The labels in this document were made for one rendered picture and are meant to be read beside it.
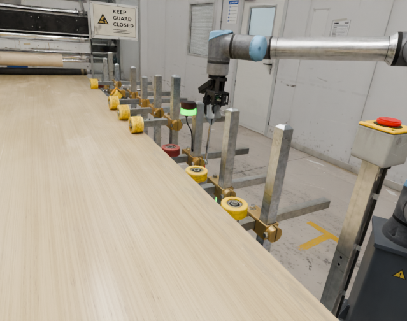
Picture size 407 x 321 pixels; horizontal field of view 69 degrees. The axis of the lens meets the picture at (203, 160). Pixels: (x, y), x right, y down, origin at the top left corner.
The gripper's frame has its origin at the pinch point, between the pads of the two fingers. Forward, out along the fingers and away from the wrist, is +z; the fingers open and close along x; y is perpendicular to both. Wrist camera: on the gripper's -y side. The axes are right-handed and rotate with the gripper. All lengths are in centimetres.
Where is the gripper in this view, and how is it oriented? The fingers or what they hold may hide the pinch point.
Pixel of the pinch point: (210, 121)
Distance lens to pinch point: 130.5
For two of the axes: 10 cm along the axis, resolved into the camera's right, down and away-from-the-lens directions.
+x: 8.8, -1.2, 4.6
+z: -0.7, 9.2, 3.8
